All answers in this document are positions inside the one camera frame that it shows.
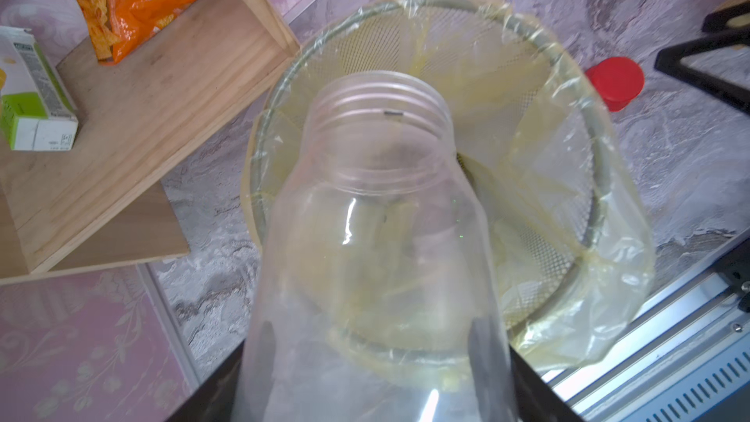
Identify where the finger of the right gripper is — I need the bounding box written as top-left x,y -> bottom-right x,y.
701,1 -> 750,33
654,28 -> 750,115

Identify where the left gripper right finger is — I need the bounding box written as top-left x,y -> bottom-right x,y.
510,348 -> 584,422

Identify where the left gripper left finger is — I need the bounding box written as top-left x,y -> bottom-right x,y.
167,343 -> 244,422

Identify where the red jar lid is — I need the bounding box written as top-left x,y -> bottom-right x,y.
585,57 -> 646,113

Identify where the clear plastic jar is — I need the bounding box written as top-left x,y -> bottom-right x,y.
230,72 -> 518,421

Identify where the yellow plastic bin liner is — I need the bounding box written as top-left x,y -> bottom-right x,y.
240,0 -> 655,371

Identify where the mesh trash bin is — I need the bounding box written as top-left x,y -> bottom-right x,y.
242,0 -> 618,368

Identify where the wooden two-tier shelf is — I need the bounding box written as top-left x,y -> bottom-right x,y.
1,0 -> 299,284

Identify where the green white carton box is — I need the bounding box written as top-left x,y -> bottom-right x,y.
1,27 -> 78,152

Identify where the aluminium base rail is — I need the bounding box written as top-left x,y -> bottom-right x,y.
542,232 -> 749,421

